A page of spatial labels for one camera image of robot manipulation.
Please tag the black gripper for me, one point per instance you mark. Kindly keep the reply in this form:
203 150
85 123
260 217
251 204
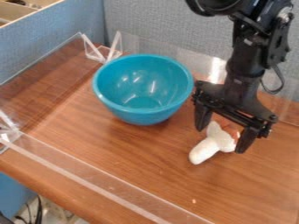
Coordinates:
233 100

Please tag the white brown toy mushroom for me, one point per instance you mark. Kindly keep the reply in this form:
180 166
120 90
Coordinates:
220 139

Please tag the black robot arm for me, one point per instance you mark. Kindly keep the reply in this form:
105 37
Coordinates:
261 24

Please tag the blue plastic bowl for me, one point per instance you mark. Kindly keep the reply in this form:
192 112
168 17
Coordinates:
143 87

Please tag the clear acrylic barrier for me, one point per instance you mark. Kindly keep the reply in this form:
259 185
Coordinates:
121 174

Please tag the wooden shelf box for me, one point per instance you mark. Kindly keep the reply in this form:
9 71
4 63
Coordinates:
13 10

